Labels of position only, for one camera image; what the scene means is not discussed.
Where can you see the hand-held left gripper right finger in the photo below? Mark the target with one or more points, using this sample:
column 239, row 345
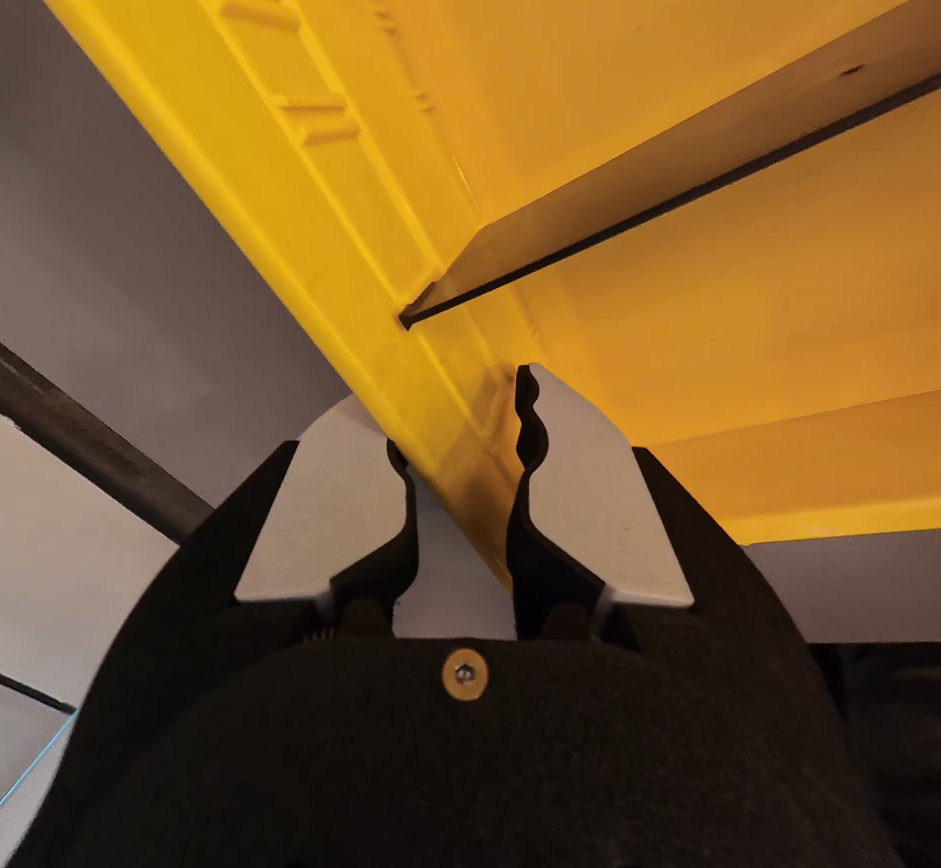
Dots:
column 595, row 508

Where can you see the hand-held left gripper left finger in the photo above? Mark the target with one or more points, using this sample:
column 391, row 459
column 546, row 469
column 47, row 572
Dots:
column 323, row 515

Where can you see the yellow plastic bin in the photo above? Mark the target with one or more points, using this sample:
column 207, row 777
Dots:
column 661, row 74

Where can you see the black bin divider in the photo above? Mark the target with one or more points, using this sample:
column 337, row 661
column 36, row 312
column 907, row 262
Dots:
column 661, row 177

